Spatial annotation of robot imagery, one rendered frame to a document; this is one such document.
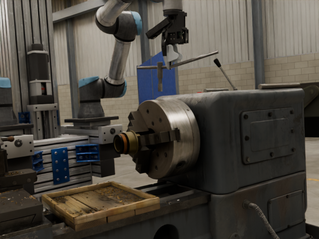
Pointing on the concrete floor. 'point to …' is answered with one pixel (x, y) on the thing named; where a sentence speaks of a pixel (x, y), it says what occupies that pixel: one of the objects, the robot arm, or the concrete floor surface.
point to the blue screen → (153, 82)
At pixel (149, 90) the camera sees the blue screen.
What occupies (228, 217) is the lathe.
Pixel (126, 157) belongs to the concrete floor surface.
